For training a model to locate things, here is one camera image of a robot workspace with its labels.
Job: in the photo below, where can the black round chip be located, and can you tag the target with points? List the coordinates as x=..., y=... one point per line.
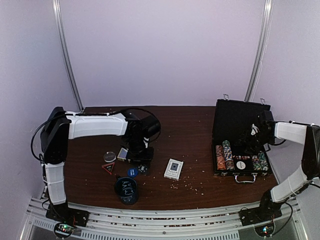
x=142, y=169

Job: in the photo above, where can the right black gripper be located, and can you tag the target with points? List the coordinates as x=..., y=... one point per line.
x=244, y=138

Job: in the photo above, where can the orange black chip stack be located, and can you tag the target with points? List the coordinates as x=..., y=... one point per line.
x=220, y=157

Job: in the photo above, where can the white card deck box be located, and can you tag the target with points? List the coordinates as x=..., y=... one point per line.
x=173, y=169

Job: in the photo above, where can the clear acrylic dealer button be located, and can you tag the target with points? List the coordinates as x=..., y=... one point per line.
x=109, y=157

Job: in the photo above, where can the left aluminium frame post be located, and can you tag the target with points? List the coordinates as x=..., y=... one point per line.
x=66, y=57

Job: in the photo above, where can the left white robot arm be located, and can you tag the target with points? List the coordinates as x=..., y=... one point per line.
x=62, y=126

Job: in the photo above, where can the black poker chip case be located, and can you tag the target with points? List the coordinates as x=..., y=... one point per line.
x=231, y=119

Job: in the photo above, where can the right aluminium frame post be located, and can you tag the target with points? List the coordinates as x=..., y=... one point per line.
x=261, y=47

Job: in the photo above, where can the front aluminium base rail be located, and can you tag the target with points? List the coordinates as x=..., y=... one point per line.
x=219, y=223

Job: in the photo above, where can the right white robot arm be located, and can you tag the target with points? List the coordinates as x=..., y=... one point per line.
x=300, y=153

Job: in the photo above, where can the green blue chip stack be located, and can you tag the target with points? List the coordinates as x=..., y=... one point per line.
x=228, y=156

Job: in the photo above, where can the white dealer button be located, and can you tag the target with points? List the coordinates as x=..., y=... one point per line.
x=240, y=165

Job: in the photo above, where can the yellow blue card deck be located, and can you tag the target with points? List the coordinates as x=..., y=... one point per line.
x=122, y=155

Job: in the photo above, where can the blue round blind button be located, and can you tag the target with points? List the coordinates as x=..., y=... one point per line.
x=132, y=172

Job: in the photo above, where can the triangular all in button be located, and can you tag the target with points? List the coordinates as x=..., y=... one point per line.
x=109, y=167

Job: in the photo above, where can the aluminium frame post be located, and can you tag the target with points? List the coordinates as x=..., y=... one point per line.
x=261, y=47
x=66, y=57

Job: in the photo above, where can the dark blue printed cup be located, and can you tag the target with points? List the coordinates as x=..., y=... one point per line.
x=126, y=188

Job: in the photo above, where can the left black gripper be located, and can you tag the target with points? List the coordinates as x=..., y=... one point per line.
x=148, y=157

